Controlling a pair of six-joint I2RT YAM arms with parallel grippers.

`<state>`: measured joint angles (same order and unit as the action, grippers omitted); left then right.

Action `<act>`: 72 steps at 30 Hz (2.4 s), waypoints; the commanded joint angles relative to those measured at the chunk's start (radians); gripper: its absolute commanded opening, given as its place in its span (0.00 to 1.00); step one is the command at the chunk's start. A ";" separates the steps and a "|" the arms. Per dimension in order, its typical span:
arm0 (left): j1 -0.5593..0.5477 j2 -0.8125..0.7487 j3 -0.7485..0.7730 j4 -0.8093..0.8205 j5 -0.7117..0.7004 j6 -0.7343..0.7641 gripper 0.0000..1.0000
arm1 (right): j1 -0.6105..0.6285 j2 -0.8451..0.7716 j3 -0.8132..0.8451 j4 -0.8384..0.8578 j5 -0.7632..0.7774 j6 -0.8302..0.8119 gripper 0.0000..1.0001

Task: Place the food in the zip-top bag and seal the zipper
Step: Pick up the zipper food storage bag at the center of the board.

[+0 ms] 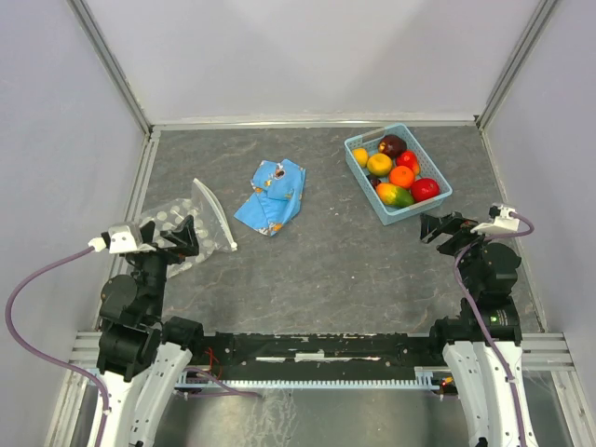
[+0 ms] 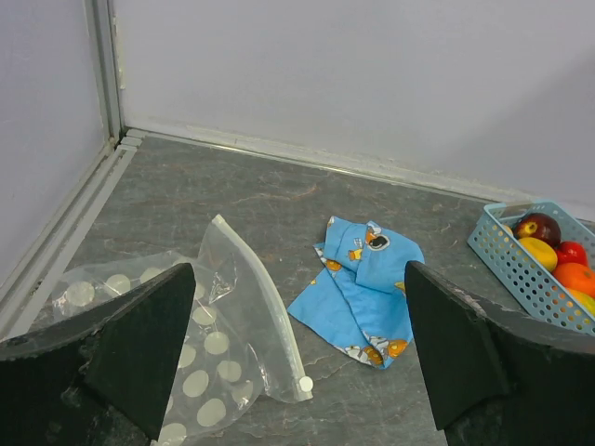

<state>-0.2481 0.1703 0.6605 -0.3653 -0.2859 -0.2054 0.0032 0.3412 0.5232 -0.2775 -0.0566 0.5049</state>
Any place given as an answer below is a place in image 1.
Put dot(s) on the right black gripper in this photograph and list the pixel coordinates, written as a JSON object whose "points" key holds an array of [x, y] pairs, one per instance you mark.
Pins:
{"points": [[428, 223]]}

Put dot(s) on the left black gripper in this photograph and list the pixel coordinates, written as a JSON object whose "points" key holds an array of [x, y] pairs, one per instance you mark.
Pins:
{"points": [[186, 239]]}

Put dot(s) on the bright red apple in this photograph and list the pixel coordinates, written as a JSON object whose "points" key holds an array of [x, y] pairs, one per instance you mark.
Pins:
{"points": [[424, 189]]}

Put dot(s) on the clear dotted zip bag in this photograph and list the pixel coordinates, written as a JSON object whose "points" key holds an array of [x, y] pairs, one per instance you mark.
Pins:
{"points": [[210, 224]]}

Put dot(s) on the green orange mango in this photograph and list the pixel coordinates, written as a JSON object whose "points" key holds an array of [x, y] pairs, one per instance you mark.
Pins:
{"points": [[394, 196]]}

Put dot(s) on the orange tangerine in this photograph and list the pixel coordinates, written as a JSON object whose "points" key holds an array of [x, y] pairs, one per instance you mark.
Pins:
{"points": [[401, 177]]}

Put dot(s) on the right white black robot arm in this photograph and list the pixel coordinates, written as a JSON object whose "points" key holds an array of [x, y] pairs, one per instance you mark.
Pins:
{"points": [[483, 345]]}

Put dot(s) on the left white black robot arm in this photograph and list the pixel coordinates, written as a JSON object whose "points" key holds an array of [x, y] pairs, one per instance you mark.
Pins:
{"points": [[141, 357]]}

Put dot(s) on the light blue plastic basket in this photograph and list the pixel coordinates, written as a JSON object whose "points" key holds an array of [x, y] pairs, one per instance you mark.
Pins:
{"points": [[369, 141]]}

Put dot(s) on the red yellow pear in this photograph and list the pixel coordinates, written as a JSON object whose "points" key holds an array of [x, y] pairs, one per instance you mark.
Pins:
{"points": [[409, 160]]}

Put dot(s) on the small dark plum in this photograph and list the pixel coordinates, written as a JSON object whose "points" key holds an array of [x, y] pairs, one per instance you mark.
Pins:
{"points": [[373, 180]]}

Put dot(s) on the yellow round fruit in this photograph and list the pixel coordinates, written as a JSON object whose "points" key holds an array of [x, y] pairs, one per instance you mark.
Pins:
{"points": [[379, 165]]}

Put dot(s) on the dark red apple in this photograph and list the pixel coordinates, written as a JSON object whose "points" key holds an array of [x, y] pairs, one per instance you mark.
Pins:
{"points": [[392, 146]]}

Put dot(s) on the small yellow lemon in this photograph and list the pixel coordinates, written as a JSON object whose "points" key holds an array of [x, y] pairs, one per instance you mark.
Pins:
{"points": [[361, 156]]}

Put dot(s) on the blue patterned cloth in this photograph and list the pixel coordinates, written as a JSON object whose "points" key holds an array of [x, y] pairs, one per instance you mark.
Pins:
{"points": [[276, 198]]}

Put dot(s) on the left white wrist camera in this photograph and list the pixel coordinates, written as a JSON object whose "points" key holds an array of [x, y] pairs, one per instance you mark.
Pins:
{"points": [[121, 238]]}

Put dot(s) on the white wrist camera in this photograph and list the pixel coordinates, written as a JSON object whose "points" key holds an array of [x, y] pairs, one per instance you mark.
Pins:
{"points": [[501, 221], [121, 238]]}

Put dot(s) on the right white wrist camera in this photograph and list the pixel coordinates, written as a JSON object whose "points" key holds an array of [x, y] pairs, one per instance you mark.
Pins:
{"points": [[501, 221]]}

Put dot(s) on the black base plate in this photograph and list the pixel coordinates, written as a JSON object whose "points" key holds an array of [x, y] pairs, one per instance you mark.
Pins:
{"points": [[316, 357]]}

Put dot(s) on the light blue cable duct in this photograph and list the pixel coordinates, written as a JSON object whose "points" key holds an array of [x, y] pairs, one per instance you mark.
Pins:
{"points": [[316, 383]]}

